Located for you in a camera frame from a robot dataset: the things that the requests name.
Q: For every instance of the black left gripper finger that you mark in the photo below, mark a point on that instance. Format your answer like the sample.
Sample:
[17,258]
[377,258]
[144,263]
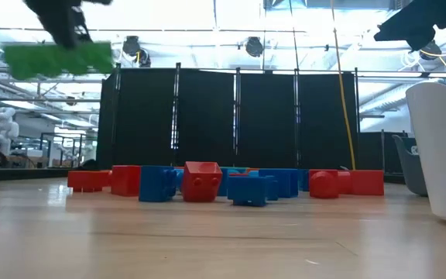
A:
[81,31]
[66,35]

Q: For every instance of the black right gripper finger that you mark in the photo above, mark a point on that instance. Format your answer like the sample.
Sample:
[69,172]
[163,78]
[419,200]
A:
[420,43]
[389,32]

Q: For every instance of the long green building block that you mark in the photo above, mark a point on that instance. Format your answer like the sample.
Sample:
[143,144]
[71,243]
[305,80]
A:
[33,60]

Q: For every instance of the small red building block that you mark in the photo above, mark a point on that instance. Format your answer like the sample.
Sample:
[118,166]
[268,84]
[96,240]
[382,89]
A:
[201,182]
[85,181]

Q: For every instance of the large red building block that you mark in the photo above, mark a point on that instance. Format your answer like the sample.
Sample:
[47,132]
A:
[367,182]

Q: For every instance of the medium red building block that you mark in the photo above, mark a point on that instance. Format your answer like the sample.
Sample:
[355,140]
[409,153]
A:
[325,185]
[126,180]

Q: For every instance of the small blue building block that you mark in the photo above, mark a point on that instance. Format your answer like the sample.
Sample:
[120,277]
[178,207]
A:
[303,180]
[248,190]
[155,184]
[272,188]

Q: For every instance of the white plastic bin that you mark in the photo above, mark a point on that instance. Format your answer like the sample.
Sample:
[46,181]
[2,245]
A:
[443,155]

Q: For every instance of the white humanoid robot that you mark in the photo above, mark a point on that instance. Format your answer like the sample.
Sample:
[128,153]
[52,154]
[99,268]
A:
[2,129]

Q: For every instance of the dark teal plastic bin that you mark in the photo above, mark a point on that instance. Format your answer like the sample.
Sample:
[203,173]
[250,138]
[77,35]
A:
[410,170]

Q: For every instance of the black folding partition screen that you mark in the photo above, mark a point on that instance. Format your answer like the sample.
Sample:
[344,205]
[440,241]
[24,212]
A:
[207,116]

